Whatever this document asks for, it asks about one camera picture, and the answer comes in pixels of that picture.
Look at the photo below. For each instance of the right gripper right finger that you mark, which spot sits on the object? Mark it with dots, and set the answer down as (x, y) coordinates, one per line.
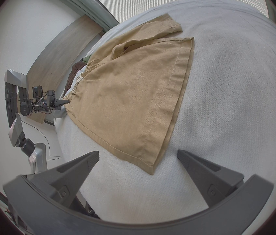
(211, 182)

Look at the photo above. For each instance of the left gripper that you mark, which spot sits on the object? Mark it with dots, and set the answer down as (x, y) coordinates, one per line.
(51, 105)

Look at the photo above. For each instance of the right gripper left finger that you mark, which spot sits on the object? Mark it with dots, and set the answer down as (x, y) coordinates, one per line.
(64, 182)

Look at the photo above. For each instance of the tan shorts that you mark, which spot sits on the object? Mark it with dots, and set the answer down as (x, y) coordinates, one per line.
(133, 94)

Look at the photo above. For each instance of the brown garment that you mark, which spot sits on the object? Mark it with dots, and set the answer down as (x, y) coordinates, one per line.
(73, 73)

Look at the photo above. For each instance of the green garment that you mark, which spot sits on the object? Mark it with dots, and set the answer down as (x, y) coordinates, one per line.
(87, 59)

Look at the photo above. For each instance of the bed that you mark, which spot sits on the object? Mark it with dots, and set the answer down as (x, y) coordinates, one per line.
(226, 82)

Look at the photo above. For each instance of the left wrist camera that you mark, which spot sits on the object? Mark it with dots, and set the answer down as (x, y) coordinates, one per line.
(51, 94)

